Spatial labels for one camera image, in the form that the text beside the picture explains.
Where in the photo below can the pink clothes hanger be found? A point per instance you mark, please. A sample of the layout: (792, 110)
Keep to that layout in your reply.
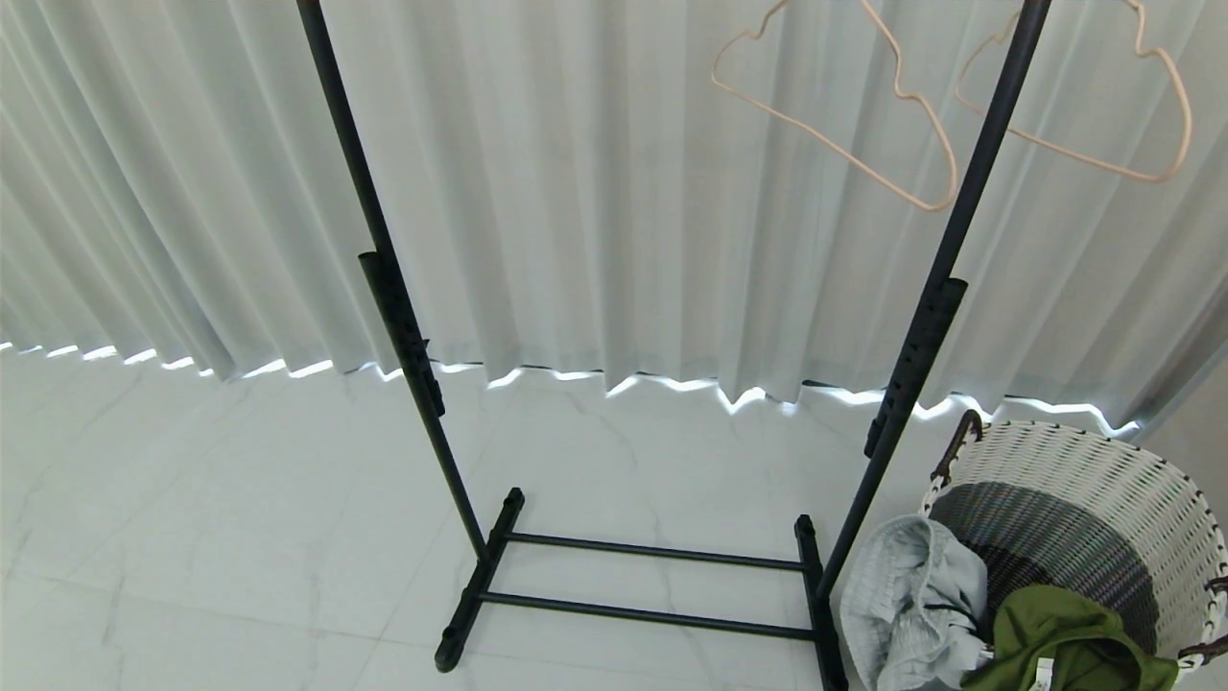
(1103, 165)
(835, 154)

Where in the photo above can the green long-sleeved shirt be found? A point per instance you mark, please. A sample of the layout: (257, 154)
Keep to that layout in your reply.
(1055, 633)

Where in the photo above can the black clothes rack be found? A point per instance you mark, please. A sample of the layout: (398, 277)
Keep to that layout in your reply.
(401, 317)

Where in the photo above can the white laundry basket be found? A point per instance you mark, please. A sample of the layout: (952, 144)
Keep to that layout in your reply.
(1103, 470)

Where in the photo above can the white curtain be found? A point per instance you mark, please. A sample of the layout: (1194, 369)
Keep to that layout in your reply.
(614, 192)

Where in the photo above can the pale grey shorts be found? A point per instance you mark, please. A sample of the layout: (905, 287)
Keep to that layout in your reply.
(902, 595)

